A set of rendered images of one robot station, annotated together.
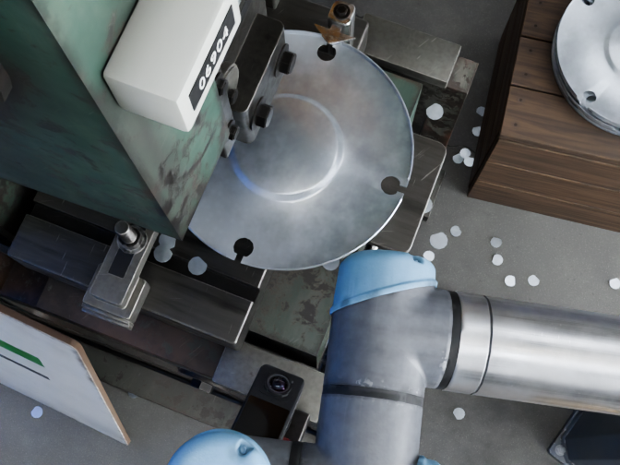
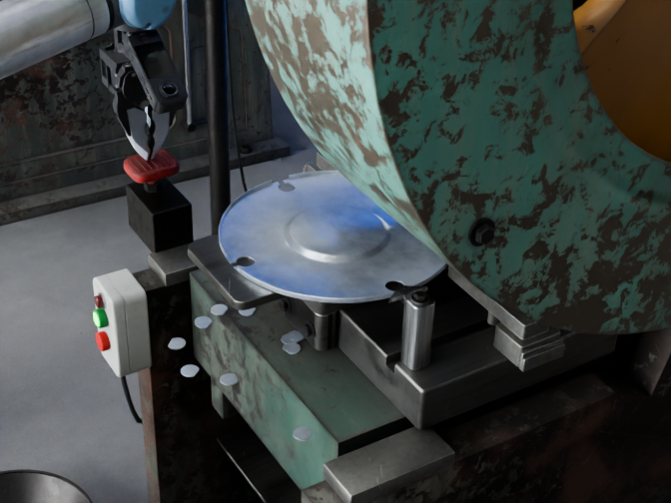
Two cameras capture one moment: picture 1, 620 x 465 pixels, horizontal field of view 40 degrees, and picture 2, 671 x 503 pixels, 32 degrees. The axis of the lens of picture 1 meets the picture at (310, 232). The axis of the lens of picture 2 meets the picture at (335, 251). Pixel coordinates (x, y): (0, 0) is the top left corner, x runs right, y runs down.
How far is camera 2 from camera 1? 144 cm
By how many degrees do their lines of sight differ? 66
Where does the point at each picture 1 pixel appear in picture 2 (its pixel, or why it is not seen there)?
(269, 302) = not seen: hidden behind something
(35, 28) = not seen: outside the picture
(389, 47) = (400, 445)
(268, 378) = (177, 87)
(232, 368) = not seen: hidden behind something
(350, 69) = (364, 288)
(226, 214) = (319, 191)
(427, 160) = (240, 287)
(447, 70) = (335, 469)
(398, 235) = (204, 248)
